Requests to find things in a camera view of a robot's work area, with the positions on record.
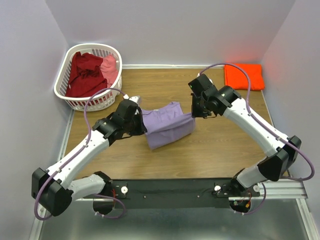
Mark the dark red t shirt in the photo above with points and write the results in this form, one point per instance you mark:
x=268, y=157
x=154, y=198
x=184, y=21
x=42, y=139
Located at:
x=85, y=78

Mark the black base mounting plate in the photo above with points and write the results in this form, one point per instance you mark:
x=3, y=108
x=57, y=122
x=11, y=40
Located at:
x=176, y=193

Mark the folded orange t shirt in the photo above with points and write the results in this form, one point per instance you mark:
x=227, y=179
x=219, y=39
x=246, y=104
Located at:
x=238, y=81

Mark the white plastic laundry basket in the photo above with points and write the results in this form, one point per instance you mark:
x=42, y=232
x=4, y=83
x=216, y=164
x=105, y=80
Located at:
x=100, y=101

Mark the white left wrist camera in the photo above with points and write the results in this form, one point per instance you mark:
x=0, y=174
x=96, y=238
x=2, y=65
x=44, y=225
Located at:
x=136, y=99

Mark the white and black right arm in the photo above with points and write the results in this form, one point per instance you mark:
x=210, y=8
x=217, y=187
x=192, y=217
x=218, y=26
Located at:
x=279, y=149

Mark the lavender t shirt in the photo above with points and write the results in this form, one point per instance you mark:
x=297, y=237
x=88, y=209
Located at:
x=167, y=125

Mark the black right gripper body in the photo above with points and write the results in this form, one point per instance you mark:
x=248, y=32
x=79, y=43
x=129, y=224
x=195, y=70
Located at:
x=203, y=101

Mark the pink t shirt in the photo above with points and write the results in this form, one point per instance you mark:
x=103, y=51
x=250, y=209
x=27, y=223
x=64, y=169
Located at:
x=109, y=70

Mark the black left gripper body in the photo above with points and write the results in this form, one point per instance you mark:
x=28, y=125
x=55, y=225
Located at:
x=135, y=127

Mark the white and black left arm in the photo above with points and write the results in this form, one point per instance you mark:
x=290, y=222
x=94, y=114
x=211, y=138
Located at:
x=55, y=187

